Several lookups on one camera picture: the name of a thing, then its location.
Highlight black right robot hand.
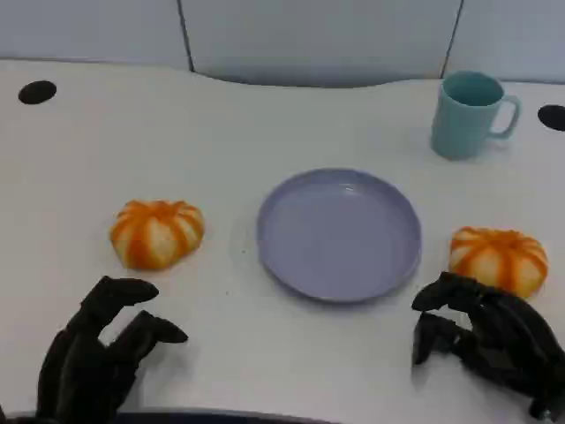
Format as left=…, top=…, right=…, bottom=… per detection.
left=411, top=271, right=565, bottom=420

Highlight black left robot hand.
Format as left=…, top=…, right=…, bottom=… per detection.
left=34, top=276, right=190, bottom=424

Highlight orange white toy bread roll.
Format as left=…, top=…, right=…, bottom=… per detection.
left=448, top=226, right=549, bottom=300
left=109, top=199, right=206, bottom=271

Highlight dark robot torso edge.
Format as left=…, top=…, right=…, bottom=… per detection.
left=0, top=408, right=341, bottom=424

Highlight lilac plate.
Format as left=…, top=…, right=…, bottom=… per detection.
left=256, top=167, right=423, bottom=305

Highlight pale green mug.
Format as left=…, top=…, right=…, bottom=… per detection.
left=430, top=70, right=523, bottom=161

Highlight grey partition panel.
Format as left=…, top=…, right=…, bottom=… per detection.
left=178, top=0, right=464, bottom=88
left=441, top=0, right=565, bottom=85
left=0, top=0, right=195, bottom=72

